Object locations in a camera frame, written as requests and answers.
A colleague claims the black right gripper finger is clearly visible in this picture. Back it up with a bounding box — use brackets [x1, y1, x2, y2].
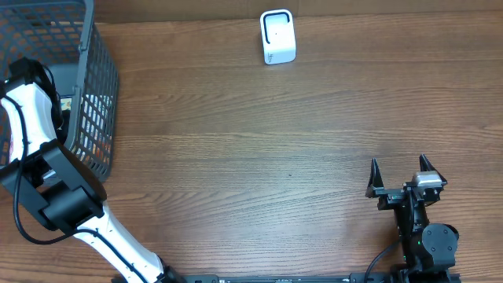
[419, 154, 447, 185]
[365, 158, 384, 198]

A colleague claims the yellow orange snack bag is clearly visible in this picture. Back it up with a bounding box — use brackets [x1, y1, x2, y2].
[61, 97, 72, 112]

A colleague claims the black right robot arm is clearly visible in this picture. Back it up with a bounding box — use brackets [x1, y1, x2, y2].
[362, 154, 461, 283]

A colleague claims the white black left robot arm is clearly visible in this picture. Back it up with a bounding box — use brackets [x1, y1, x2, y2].
[1, 57, 184, 282]

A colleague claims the white barcode scanner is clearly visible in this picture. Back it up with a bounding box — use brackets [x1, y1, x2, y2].
[259, 9, 296, 65]

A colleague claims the grey plastic mesh basket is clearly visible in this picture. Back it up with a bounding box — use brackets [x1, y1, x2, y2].
[1, 0, 119, 181]

